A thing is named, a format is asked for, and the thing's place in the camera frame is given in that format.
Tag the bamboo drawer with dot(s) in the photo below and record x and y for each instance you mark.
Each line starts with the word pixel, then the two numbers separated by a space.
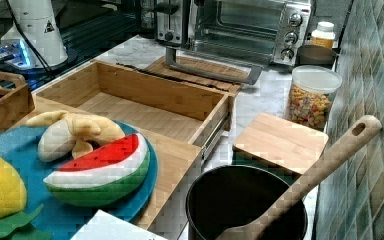
pixel 176 108

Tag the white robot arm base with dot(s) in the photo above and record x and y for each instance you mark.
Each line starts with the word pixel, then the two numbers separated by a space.
pixel 34 35

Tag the bamboo cutting board with groove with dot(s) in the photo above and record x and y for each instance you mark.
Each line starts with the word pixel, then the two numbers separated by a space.
pixel 160 67

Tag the black cooking pot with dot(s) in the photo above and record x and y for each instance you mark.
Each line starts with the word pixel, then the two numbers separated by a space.
pixel 235 195

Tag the plush watermelon slice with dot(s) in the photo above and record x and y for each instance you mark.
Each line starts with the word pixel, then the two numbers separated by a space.
pixel 103 176

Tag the small bamboo cutting board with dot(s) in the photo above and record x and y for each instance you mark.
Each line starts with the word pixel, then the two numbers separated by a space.
pixel 280 143

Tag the silver toaster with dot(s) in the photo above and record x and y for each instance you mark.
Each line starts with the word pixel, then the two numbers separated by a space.
pixel 172 19

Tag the stainless steel toaster oven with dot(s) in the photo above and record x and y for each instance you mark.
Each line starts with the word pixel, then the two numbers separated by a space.
pixel 253 31

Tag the plush peeled banana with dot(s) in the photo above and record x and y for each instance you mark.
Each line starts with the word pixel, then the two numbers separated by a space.
pixel 72 133

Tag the clear jar of colourful cereal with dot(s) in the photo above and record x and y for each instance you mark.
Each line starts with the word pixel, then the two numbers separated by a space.
pixel 311 95

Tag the white paper sheet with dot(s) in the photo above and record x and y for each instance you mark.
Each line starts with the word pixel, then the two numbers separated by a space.
pixel 104 226

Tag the dark round bowl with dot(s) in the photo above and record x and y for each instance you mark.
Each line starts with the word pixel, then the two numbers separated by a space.
pixel 315 55

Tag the white lid supplement bottle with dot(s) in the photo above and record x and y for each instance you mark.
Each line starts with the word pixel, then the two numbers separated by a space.
pixel 323 35

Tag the blue round felt mat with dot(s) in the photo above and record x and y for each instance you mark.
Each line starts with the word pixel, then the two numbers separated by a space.
pixel 18 146

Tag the wooden spatula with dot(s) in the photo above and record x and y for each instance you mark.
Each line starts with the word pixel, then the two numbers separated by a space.
pixel 358 135

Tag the grey metal drawer handle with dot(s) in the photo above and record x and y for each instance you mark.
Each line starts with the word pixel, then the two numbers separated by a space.
pixel 171 62

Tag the wooden tray with handle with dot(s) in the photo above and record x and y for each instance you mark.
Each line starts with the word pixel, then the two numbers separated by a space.
pixel 16 100

